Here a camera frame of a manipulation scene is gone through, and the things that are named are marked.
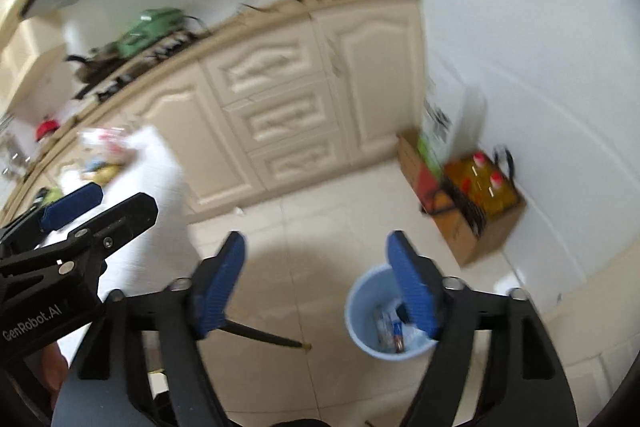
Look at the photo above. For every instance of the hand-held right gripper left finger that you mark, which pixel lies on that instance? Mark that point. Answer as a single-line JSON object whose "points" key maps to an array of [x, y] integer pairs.
{"points": [[220, 287]]}

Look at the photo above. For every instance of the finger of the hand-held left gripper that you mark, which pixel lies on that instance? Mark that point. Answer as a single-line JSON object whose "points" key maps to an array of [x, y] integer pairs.
{"points": [[125, 219], [70, 207]]}

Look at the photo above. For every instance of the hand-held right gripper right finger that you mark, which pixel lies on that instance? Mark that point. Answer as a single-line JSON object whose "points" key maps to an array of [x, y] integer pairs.
{"points": [[415, 292]]}

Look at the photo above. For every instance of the clear plastic wrapper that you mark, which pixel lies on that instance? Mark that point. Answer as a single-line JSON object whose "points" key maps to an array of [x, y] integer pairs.
{"points": [[384, 324]]}

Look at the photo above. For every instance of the yellow wrapper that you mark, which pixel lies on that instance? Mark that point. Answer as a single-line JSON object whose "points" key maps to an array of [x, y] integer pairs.
{"points": [[106, 172]]}

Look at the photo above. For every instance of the light blue plastic bin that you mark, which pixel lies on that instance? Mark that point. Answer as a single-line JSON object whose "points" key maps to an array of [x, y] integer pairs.
{"points": [[357, 322]]}

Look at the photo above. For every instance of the white and red plastic packaging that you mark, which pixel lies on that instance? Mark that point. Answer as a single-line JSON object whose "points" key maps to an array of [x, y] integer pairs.
{"points": [[102, 139]]}

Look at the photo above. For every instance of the white table with towel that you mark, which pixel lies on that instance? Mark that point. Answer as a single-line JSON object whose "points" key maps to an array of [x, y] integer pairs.
{"points": [[150, 187]]}

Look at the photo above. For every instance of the black table leg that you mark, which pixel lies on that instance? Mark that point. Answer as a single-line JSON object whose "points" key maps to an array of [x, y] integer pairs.
{"points": [[265, 336]]}

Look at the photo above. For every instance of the brown cardboard box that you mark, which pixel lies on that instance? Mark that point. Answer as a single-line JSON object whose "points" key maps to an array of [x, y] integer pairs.
{"points": [[470, 242]]}

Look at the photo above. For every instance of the red round object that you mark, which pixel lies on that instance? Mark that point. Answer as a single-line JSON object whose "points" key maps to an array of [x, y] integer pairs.
{"points": [[47, 130]]}

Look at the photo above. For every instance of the cream cabinet door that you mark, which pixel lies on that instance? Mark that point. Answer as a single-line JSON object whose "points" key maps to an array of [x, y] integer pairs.
{"points": [[190, 142], [375, 72]]}

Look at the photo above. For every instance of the cooking oil bottle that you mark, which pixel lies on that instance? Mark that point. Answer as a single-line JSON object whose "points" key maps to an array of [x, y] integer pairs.
{"points": [[500, 197], [472, 174]]}

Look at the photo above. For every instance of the cream cabinet drawer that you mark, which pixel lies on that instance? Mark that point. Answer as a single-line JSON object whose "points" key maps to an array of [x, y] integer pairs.
{"points": [[260, 67], [280, 119], [295, 162]]}

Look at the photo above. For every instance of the dark cooking pan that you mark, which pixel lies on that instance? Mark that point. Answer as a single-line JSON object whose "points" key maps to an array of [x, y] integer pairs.
{"points": [[95, 62]]}

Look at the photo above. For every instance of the white and green rice bag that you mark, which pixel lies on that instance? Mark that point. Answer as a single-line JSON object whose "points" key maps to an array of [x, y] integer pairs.
{"points": [[440, 127]]}

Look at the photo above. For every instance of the black gas stove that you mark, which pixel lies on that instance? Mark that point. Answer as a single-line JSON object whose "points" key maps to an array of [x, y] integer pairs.
{"points": [[165, 47]]}

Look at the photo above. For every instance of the green electric grill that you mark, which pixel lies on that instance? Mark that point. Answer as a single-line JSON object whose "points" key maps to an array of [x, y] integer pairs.
{"points": [[150, 32]]}

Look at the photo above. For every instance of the cream kitchen cabinet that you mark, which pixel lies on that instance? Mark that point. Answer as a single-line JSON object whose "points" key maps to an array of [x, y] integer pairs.
{"points": [[250, 24]]}

